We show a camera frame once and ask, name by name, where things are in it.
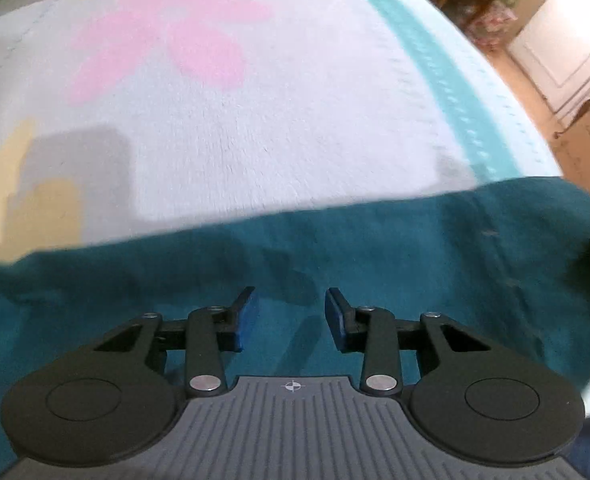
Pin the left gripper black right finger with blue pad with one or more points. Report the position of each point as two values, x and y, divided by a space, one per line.
469 395

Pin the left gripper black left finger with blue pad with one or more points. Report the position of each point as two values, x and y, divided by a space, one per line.
111 398

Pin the teal pants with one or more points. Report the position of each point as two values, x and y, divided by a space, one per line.
507 260

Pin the floral white bedsheet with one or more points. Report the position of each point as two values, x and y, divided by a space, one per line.
122 119

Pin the white cabinet door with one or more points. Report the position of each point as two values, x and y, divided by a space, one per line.
553 50

